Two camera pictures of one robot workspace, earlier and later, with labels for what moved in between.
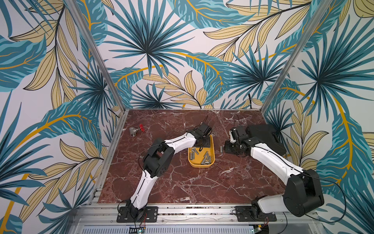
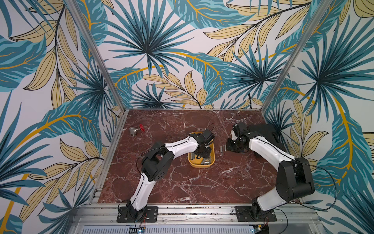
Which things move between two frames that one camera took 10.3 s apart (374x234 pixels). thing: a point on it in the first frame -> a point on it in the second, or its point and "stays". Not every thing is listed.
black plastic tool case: x=266 y=134 stays
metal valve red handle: x=133 y=130 stays
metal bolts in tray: x=207 y=159 stays
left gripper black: x=208 y=143 -> x=206 y=155
